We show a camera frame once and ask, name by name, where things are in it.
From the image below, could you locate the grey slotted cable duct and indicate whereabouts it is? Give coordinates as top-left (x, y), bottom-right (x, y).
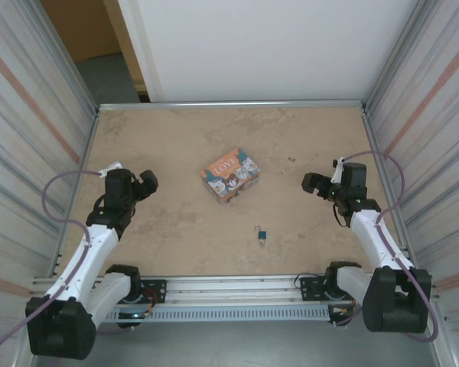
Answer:
top-left (105, 307), bottom-right (330, 324)

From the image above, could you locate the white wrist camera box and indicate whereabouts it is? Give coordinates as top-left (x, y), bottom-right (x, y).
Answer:
top-left (330, 157), bottom-right (347, 184)
top-left (100, 161), bottom-right (124, 177)

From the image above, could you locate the orange LOVE tin box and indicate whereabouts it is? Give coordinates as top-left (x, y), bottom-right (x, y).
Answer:
top-left (200, 147), bottom-right (261, 207)

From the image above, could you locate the black controller box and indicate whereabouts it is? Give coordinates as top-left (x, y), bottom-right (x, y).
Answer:
top-left (327, 304), bottom-right (363, 329)
top-left (116, 310), bottom-right (143, 330)

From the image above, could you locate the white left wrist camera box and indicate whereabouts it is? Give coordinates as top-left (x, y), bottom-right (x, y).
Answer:
top-left (100, 161), bottom-right (124, 177)

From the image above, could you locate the brown wooden board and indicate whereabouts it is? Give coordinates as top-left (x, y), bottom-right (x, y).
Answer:
top-left (40, 0), bottom-right (145, 93)

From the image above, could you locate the aluminium table side rail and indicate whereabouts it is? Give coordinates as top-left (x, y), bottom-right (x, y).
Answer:
top-left (360, 106), bottom-right (420, 273)
top-left (52, 109), bottom-right (101, 277)

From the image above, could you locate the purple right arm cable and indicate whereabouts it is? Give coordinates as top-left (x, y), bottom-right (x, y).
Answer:
top-left (334, 150), bottom-right (440, 343)

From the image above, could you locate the white door frame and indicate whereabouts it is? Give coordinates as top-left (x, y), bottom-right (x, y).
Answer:
top-left (117, 0), bottom-right (165, 103)

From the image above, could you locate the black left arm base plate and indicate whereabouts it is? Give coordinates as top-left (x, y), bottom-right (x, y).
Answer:
top-left (136, 278), bottom-right (168, 306)

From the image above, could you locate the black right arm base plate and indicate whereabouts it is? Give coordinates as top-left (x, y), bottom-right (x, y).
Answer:
top-left (298, 274), bottom-right (332, 303)

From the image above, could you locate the long aluminium table edge rail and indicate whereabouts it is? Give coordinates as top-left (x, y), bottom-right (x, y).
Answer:
top-left (97, 99), bottom-right (365, 112)

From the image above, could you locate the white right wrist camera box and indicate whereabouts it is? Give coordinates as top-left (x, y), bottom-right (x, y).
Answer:
top-left (330, 157), bottom-right (347, 184)

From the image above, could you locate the wide aluminium mounting rail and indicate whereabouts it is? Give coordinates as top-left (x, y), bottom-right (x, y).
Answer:
top-left (29, 271), bottom-right (441, 307)

